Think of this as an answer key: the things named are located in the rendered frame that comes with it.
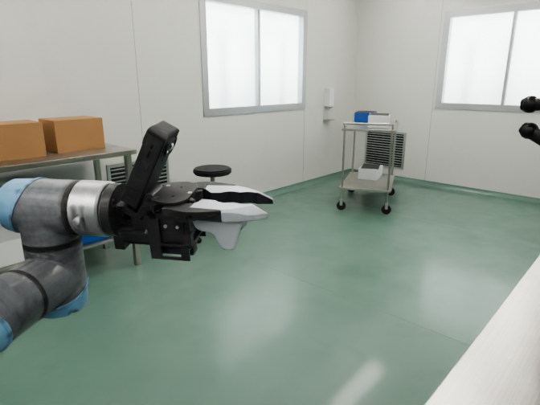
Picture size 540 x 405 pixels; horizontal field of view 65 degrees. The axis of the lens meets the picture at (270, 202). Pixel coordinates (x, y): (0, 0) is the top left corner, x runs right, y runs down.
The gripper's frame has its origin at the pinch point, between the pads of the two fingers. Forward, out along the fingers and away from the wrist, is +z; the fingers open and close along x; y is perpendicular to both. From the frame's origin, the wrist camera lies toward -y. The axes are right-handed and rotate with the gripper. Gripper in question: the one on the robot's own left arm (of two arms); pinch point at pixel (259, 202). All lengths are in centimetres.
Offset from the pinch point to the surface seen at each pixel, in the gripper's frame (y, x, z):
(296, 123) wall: 106, -485, -44
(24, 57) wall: 3, -239, -214
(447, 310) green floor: 149, -182, 82
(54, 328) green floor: 142, -125, -148
